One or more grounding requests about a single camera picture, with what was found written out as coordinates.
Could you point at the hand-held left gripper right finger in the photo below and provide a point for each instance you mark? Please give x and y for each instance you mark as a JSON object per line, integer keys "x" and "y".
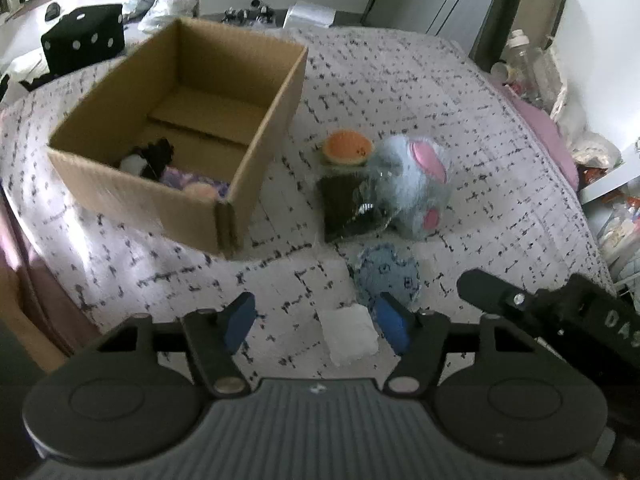
{"x": 395, "y": 327}

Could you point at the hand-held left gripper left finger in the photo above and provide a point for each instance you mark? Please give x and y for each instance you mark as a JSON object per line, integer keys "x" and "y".
{"x": 239, "y": 321}

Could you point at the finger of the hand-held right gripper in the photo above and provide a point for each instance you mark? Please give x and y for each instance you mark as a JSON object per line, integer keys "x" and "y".
{"x": 492, "y": 292}

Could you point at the white cloth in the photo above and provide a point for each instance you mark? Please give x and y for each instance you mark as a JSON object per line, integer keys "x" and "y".
{"x": 350, "y": 336}

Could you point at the blue round cloth pad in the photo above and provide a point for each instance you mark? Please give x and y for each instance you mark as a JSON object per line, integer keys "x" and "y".
{"x": 385, "y": 270}

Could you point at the blue and pink plush toy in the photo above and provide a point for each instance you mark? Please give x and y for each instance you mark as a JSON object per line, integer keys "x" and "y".
{"x": 402, "y": 182}

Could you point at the brown cardboard box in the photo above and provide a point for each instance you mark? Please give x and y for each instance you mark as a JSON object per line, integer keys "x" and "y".
{"x": 260, "y": 160}

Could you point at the burger plush toy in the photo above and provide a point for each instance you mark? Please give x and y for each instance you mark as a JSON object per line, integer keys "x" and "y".
{"x": 347, "y": 152}

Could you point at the purple soft toy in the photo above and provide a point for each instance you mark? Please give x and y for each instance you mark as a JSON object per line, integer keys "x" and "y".
{"x": 192, "y": 179}

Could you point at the peach plush toy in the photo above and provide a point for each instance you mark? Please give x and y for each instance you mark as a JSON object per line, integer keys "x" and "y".
{"x": 200, "y": 191}

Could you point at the white side table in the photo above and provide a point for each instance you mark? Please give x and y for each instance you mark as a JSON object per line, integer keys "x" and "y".
{"x": 612, "y": 172}

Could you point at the pink pillow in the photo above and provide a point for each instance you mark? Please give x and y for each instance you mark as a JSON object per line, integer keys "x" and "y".
{"x": 542, "y": 130}

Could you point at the black and white plush toy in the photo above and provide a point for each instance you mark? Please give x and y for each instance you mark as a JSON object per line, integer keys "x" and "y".
{"x": 147, "y": 160}

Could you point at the black-checked white bedspread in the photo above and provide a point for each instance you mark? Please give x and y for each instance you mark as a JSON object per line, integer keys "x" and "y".
{"x": 450, "y": 105}

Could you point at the pile of clear plastic bags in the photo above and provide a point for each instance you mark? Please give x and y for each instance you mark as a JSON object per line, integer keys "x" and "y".
{"x": 575, "y": 110}

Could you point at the clear plastic bottle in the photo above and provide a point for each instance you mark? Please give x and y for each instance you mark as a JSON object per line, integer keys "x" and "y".
{"x": 520, "y": 57}

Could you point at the dark brown folded board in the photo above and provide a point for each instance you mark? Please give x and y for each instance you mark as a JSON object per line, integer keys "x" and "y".
{"x": 520, "y": 10}

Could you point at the black metal gadgets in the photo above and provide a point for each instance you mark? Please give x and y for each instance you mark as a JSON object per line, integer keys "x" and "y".
{"x": 250, "y": 12}

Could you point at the white plastic box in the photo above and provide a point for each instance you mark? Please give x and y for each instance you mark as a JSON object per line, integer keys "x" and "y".
{"x": 310, "y": 15}

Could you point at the black dice cushion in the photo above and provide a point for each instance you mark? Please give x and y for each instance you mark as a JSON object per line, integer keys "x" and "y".
{"x": 82, "y": 40}

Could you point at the white plastic bag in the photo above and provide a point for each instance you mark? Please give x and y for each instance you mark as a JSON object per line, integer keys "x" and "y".
{"x": 170, "y": 2}

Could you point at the small black object on floor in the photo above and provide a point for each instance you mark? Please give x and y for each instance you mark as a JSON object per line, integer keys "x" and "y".
{"x": 52, "y": 10}

